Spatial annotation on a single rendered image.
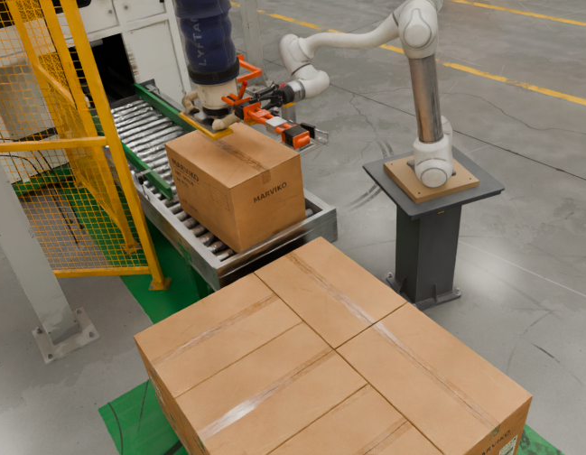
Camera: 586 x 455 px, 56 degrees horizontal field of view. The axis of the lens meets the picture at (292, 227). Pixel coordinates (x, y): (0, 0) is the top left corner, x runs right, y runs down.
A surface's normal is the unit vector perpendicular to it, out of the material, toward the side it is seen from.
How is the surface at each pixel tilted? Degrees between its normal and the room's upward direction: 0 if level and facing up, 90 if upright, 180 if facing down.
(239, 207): 90
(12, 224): 90
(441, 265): 90
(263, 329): 0
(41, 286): 90
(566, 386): 0
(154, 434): 0
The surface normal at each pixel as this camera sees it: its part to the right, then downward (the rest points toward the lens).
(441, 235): 0.33, 0.54
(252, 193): 0.62, 0.43
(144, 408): -0.09, -0.79
